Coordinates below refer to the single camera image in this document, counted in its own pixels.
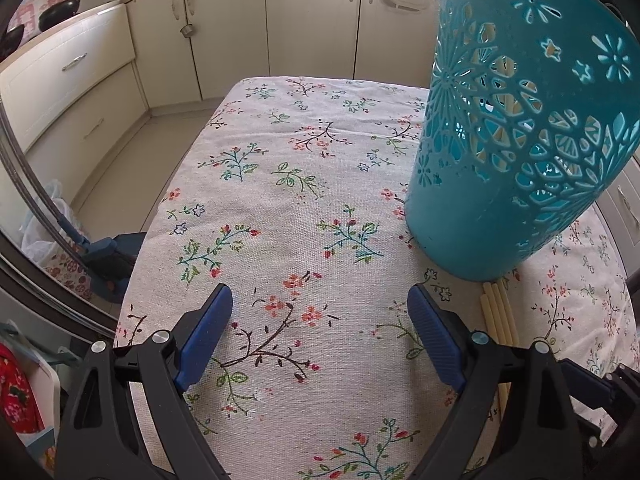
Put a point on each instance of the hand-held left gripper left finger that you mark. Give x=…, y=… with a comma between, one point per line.
x=205, y=340

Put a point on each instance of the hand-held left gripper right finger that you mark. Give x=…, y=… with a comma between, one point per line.
x=437, y=340

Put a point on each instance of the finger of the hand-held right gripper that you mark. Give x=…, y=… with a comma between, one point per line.
x=585, y=385

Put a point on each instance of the pale wooden chopstick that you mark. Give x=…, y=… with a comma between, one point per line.
x=499, y=310
x=491, y=310
x=507, y=310

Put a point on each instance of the teal perforated plastic basket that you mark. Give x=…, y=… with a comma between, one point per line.
x=500, y=210

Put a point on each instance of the blue dustpan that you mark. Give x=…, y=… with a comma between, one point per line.
x=120, y=255

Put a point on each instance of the red floral floor mat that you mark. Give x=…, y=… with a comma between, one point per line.
x=67, y=272

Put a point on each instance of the floral tablecloth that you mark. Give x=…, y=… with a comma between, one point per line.
x=300, y=210

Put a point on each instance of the red floral bag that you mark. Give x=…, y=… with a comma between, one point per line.
x=17, y=395

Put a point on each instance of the clear plastic bag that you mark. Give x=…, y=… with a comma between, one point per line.
x=42, y=230

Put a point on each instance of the wide white drawer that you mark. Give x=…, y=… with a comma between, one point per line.
x=75, y=60
x=90, y=120

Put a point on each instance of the white cabinet door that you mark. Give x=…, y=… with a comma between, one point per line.
x=310, y=15
x=160, y=40
x=395, y=40
x=227, y=25

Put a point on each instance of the small hanging metal cup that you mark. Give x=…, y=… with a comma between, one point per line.
x=187, y=30

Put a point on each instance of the black wok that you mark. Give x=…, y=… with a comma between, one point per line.
x=11, y=40

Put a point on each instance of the black frying pan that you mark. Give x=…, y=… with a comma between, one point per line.
x=60, y=10

